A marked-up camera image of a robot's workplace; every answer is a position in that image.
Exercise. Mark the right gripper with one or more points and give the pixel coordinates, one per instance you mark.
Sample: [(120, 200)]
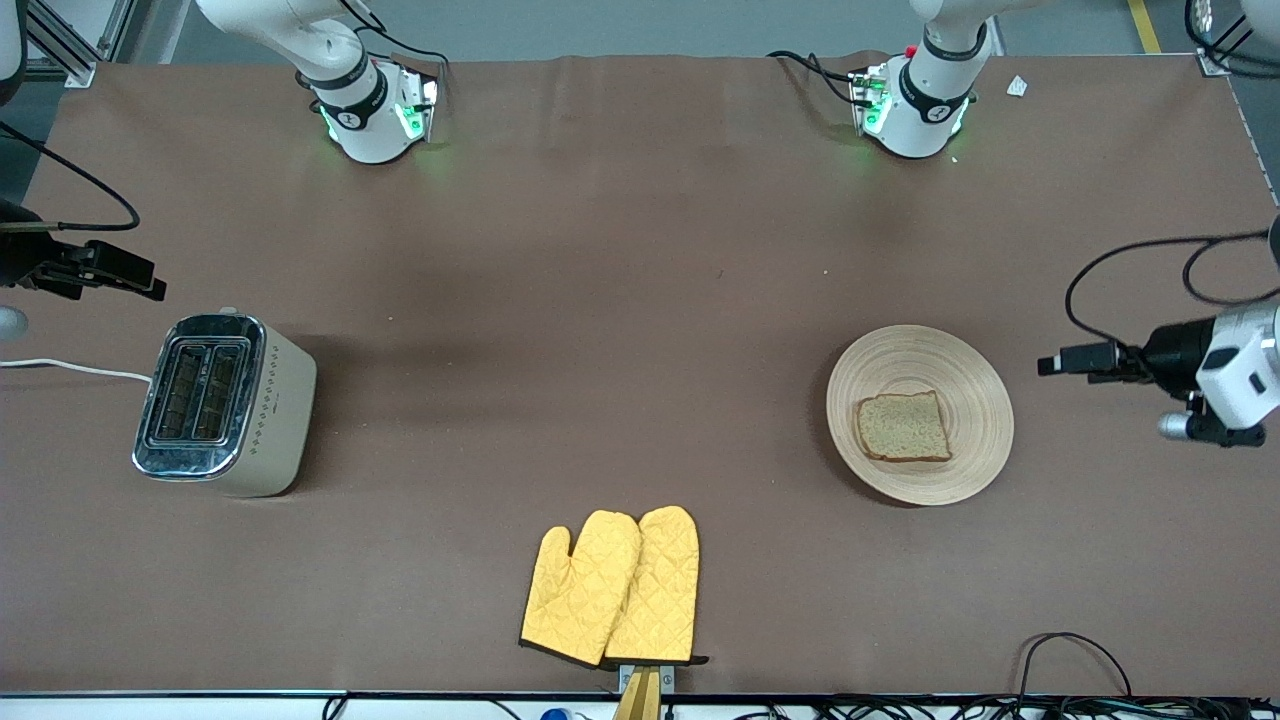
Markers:
[(22, 262)]

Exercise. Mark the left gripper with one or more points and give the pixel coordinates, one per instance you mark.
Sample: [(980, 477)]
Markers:
[(1172, 351)]

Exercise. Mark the round wooden plate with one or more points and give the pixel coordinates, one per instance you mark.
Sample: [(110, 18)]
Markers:
[(900, 350)]

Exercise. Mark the brown bread slice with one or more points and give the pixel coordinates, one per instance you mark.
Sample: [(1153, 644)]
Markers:
[(903, 427)]

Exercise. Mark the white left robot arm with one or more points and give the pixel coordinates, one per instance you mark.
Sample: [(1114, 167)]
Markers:
[(925, 110)]

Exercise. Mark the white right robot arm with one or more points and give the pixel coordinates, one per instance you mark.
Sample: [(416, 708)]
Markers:
[(365, 120)]

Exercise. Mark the cream chrome two-slot toaster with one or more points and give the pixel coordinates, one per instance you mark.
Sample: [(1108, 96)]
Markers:
[(275, 410)]

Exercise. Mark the small white paper scrap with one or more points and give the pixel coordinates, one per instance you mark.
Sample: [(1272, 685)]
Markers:
[(1017, 86)]

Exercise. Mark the brown table cover cloth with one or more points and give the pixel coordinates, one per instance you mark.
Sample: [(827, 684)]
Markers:
[(600, 250)]

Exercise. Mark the yellow quilted oven mitt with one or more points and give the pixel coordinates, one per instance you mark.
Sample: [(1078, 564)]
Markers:
[(660, 590), (575, 600)]

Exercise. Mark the aluminium frame profile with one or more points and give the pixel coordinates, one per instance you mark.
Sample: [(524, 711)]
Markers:
[(70, 55)]

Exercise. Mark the aluminium corner bracket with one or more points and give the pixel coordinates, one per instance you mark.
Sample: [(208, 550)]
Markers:
[(1212, 62)]

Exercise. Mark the small metal clamp bracket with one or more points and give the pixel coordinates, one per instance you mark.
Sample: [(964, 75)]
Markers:
[(668, 677)]

